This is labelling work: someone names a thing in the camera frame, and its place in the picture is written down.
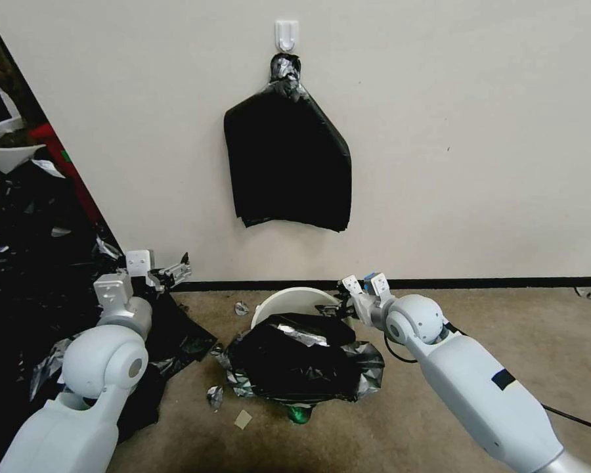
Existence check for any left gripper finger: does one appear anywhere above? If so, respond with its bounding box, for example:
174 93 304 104
147 252 194 286
149 277 180 298

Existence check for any white plant pot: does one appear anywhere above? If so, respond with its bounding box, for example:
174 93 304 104
0 116 46 174

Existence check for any flat black trash bag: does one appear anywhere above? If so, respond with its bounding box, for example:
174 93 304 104
113 290 219 444

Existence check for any white round trash bin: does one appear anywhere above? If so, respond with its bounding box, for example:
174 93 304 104
251 286 358 332

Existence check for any green shiny wrapper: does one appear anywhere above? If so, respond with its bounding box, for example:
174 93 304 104
286 403 314 426

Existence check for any black baseboard strip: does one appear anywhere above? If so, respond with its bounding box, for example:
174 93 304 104
169 277 591 292

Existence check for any hanging black trash bag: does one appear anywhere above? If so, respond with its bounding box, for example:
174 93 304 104
223 51 353 233

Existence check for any white paper sheet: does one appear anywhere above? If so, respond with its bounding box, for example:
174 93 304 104
31 157 66 179

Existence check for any white adhesive wall hook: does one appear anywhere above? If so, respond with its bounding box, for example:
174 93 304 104
274 20 298 53

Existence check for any crumpled black trash bag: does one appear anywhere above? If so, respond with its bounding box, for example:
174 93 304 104
216 311 386 404

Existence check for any brown plant trunk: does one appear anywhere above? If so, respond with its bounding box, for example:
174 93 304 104
0 29 30 134

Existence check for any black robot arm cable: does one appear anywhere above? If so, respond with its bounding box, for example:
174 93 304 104
382 320 591 430

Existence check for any black trash bag pile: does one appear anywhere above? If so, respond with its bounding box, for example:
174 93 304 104
0 157 129 415

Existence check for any red box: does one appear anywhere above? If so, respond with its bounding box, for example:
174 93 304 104
29 123 95 217

